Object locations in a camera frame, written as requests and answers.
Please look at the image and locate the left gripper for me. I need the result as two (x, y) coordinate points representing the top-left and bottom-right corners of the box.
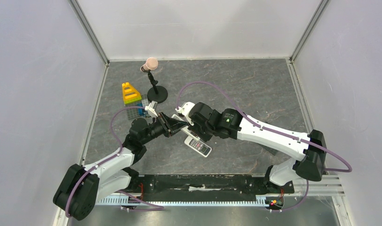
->
(141, 111), (188, 145)

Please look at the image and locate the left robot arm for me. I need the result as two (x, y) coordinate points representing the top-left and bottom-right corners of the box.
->
(53, 113), (189, 220)

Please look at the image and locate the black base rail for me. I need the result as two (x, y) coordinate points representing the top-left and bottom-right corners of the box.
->
(124, 174), (294, 202)

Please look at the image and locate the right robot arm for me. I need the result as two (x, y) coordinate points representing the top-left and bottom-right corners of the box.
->
(178, 102), (326, 192)

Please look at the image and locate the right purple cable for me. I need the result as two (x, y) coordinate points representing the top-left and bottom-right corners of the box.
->
(176, 81), (353, 174)

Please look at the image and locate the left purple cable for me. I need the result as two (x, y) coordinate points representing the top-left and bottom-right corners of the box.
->
(64, 106), (148, 218)

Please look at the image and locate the pink microphone on stand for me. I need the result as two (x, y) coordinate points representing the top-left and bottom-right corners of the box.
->
(140, 57), (168, 104)

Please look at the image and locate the white grey remote control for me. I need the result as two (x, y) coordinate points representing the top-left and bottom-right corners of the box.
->
(184, 136), (212, 158)

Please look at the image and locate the white cable duct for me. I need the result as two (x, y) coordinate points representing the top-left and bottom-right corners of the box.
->
(95, 194), (281, 208)

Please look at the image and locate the blue toy brick block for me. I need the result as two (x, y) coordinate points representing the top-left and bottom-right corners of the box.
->
(125, 94), (151, 121)

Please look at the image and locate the purple cable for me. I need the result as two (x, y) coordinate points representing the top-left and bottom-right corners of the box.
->
(176, 81), (353, 174)
(64, 106), (148, 218)

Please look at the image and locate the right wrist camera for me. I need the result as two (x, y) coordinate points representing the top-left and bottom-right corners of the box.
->
(175, 102), (195, 124)

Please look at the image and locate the yellow toy brick tower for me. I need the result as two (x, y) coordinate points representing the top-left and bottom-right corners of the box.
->
(122, 82), (142, 105)

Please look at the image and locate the long white remote control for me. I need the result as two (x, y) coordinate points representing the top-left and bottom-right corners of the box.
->
(171, 114), (200, 141)

